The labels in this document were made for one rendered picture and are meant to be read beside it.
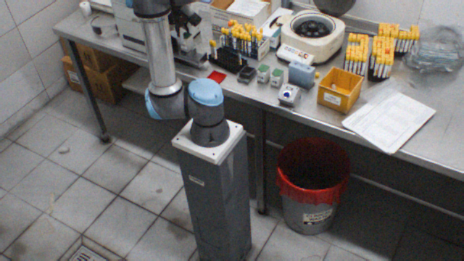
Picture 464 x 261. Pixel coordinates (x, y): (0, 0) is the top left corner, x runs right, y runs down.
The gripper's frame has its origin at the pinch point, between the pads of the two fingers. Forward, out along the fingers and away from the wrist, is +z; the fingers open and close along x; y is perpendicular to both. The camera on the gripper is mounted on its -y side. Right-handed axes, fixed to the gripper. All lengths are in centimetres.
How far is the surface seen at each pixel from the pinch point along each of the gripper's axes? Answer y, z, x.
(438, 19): -92, -2, -60
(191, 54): -2.5, 6.9, 0.7
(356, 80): -73, 5, -13
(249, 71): -28.4, 11.0, -5.0
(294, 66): -48.9, 2.4, -7.1
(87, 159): 76, 100, 22
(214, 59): -11.1, 9.9, -4.5
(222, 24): -2.6, 6.2, -25.0
